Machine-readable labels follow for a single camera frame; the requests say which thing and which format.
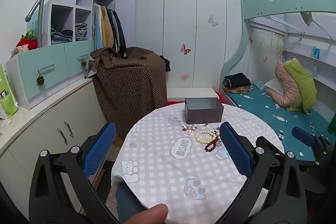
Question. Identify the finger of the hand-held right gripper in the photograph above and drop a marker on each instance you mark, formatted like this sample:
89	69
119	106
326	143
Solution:
302	134

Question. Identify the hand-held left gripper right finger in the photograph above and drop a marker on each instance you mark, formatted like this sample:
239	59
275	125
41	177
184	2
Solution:
235	148

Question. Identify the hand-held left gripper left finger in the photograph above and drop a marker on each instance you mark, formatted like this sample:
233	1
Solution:
99	145

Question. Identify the grey metal box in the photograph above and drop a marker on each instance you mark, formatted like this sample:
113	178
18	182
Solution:
202	112

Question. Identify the small silver pink jewelry pieces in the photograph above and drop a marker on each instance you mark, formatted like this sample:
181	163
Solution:
188	129

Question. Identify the person's left hand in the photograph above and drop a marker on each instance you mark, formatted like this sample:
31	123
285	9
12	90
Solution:
149	214

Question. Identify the teal printed bed sheet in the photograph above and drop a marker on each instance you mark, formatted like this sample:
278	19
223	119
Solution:
262	111

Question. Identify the white cloth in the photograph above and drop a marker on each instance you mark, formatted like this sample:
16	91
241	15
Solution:
273	86

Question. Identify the round table, checked cloth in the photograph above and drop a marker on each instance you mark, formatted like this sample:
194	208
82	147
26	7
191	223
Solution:
157	161

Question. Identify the person's leg blue jeans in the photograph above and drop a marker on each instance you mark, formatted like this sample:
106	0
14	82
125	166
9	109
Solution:
128	203

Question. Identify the white low cabinet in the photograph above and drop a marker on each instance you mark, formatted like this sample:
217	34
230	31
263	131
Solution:
39	121

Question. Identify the brown dotted cloth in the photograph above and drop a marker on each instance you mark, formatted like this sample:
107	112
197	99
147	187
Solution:
131	87

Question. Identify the folded dark clothes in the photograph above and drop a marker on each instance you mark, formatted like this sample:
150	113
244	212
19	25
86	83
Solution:
237	81

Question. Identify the white platform board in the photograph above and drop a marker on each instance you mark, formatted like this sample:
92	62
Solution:
191	93

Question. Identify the small blue box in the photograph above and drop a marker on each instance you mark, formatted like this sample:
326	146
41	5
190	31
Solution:
316	53

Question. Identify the pine cone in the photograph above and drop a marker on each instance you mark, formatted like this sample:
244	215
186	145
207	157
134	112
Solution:
84	63
40	80

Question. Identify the teal drawer cabinet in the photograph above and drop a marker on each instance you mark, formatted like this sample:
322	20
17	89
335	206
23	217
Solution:
52	56

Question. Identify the black garment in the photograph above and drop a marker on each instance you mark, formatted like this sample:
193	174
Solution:
166	64

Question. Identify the green paper bag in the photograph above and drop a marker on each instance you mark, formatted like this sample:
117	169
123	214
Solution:
8	93

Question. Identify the pink butterfly sticker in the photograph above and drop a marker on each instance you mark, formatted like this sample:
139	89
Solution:
185	49

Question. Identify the dark hanging garments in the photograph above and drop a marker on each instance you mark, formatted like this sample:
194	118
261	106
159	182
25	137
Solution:
119	32

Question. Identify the folded grey patterned clothes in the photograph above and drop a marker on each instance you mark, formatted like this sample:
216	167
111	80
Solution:
80	31

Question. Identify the folded blue clothes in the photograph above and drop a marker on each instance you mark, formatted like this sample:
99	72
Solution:
60	35

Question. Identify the grey hanging item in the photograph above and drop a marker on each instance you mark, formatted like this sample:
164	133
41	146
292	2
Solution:
306	18

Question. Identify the light blue hanging garment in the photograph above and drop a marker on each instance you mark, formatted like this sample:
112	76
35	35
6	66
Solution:
97	27

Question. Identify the tan hanging garment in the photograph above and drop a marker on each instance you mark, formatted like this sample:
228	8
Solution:
107	27

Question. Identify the pink plush toy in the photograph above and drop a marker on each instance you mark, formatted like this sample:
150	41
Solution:
21	49

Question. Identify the red strawberry plush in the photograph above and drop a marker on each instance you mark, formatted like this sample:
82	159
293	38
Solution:
26	43

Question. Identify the cream butterfly sticker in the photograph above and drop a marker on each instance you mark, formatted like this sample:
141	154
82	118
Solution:
213	20

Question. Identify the white wardrobe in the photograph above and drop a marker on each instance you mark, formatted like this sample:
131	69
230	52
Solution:
181	17

